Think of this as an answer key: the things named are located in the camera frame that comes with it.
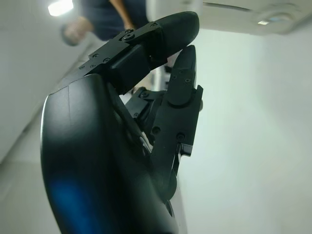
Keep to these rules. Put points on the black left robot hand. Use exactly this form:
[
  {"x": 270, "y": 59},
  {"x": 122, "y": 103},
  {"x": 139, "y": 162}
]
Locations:
[{"x": 97, "y": 158}]

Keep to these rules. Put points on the white two-slot toaster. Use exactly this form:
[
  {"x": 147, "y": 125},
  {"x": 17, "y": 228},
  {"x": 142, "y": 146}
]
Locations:
[{"x": 243, "y": 122}]

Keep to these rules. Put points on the person in dark clothes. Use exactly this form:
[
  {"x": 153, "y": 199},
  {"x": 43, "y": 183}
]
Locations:
[{"x": 104, "y": 22}]

